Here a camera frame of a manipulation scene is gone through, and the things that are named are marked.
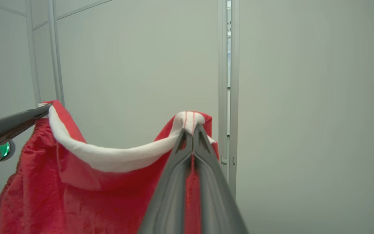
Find red shorts with white trim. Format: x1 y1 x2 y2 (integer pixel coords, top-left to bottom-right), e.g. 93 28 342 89
0 100 221 234

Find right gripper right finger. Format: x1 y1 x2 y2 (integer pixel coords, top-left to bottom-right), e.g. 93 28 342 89
192 123 249 234

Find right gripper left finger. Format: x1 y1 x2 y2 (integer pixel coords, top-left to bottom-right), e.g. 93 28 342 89
138 128 194 234

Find white partition post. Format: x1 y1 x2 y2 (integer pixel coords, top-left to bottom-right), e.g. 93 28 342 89
26 0 42 104
47 0 65 106

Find white door frame post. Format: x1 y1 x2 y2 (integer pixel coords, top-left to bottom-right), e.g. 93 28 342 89
217 0 240 199

